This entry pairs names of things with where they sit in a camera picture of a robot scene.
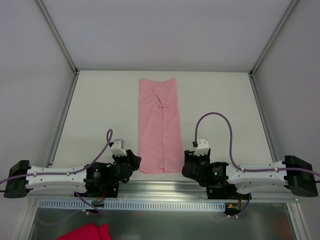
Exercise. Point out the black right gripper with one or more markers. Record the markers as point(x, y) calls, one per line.
point(192, 161)

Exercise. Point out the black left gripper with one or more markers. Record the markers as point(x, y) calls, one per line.
point(130, 161)

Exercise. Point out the pink t-shirt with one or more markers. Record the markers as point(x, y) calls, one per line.
point(160, 142)

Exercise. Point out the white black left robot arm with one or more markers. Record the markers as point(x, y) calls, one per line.
point(93, 180)

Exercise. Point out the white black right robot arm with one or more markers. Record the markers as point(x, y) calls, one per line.
point(293, 174)

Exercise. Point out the red t-shirt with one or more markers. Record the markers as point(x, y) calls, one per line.
point(88, 232)

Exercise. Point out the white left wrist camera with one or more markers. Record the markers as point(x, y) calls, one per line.
point(117, 148)

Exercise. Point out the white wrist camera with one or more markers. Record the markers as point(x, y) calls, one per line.
point(117, 148)
point(202, 147)

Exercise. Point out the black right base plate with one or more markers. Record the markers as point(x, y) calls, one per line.
point(221, 194)

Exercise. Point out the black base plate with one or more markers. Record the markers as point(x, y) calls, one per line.
point(221, 194)
point(105, 191)

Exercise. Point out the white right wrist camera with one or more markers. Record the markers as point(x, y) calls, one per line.
point(202, 147)

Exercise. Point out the aluminium mounting rail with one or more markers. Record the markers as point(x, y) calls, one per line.
point(142, 190)

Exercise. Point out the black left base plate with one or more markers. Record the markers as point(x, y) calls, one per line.
point(105, 191)

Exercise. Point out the slotted white cable duct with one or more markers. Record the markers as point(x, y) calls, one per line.
point(116, 204)

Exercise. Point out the left aluminium frame post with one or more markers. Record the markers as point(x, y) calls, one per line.
point(56, 35)

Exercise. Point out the aluminium frame post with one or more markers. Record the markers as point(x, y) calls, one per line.
point(56, 35)
point(273, 37)

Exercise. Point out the right aluminium frame post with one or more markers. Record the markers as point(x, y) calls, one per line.
point(273, 37)

